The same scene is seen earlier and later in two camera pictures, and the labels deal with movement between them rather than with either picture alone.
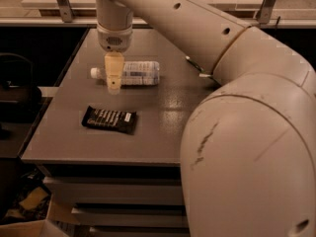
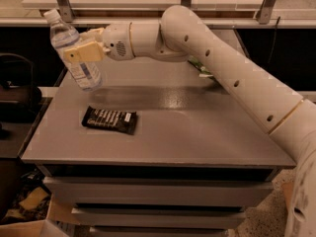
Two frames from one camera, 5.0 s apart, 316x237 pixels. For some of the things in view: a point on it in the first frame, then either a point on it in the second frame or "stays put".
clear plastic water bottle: [134, 73] → [63, 36]
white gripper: [114, 39] → [117, 42]
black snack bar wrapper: [119, 120] stays put
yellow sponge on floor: [35, 197] stays put
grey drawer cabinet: [116, 158] stays put
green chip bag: [198, 67] stays put
